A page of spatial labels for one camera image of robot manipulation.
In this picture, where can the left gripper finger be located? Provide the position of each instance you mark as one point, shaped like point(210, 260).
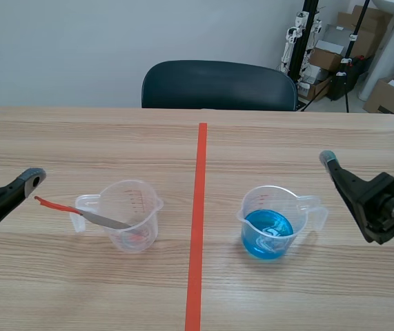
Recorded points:
point(0, 198)

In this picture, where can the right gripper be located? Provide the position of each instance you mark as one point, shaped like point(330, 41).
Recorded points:
point(391, 207)

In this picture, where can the brown cardboard box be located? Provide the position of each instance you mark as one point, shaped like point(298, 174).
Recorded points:
point(324, 58)
point(372, 31)
point(390, 98)

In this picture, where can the black tripod stand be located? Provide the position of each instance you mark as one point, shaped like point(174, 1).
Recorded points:
point(350, 51)

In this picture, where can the clear beaker with blue liquid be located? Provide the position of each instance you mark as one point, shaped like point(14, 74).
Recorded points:
point(269, 224)

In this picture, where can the empty clear plastic beaker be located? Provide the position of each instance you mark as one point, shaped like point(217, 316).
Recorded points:
point(132, 217)

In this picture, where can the dark blue chair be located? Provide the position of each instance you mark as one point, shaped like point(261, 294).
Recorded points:
point(217, 86)

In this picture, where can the black metal rail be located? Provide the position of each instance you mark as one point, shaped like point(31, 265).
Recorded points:
point(300, 38)

